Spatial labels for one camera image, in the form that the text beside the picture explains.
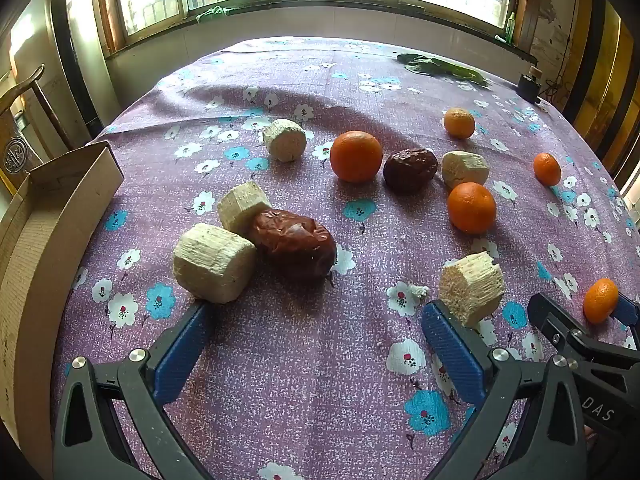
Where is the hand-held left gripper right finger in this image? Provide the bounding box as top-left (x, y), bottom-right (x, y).
top-left (421, 300), bottom-right (587, 480)

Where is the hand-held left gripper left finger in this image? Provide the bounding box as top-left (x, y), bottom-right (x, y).
top-left (52, 301), bottom-right (217, 480)

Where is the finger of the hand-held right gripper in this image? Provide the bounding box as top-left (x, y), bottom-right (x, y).
top-left (612, 292), bottom-right (640, 329)
top-left (527, 292), bottom-right (640, 387)

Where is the small orange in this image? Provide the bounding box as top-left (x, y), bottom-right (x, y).
top-left (533, 152), bottom-right (562, 187)
top-left (583, 278), bottom-right (621, 325)
top-left (443, 107), bottom-right (476, 140)

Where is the large peeled sugarcane chunk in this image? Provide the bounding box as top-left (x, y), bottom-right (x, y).
top-left (172, 223), bottom-right (258, 305)

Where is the large orange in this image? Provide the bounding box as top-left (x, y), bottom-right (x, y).
top-left (447, 182), bottom-right (498, 234)
top-left (329, 130), bottom-right (384, 183)

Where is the large red date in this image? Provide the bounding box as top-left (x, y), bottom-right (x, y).
top-left (250, 209), bottom-right (338, 281)

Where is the brown cardboard box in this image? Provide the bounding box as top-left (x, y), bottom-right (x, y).
top-left (0, 140), bottom-right (125, 443)

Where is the purple floral tablecloth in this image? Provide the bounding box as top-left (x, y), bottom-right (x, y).
top-left (52, 37), bottom-right (640, 480)

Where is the small dark jar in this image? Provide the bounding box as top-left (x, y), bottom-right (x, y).
top-left (517, 64), bottom-right (543, 102)

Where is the wooden chair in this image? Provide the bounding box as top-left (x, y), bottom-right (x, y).
top-left (0, 64), bottom-right (76, 183)

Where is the green leafy vegetable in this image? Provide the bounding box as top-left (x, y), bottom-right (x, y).
top-left (397, 53), bottom-right (491, 88)

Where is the silver refrigerator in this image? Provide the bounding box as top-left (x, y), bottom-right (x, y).
top-left (45, 0), bottom-right (121, 128)

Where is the green cloth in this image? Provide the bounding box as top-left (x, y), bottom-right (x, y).
top-left (196, 5), bottom-right (233, 23)

